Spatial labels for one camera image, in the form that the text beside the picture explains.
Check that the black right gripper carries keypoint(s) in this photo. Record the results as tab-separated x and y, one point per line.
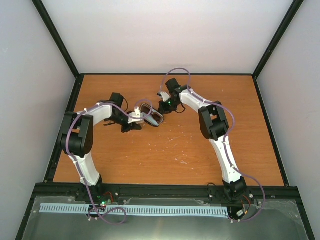
162	109

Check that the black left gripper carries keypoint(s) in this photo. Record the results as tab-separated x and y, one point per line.
135	126

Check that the brown sunglasses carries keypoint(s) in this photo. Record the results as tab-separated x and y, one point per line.
152	113

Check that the light blue cleaning cloth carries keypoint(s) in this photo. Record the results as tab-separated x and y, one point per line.
151	121

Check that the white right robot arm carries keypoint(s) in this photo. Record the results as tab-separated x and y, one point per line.
214	127

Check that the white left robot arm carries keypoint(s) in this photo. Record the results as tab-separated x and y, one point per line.
76	136

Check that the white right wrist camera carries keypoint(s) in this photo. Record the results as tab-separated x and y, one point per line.
163	95

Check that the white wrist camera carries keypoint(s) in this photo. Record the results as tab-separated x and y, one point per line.
135	116
163	95

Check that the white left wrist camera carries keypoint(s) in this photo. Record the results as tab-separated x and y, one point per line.
135	116

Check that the light blue cable duct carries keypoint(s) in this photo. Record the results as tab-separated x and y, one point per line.
140	210

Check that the black aluminium frame rail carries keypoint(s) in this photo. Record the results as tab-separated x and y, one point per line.
120	192

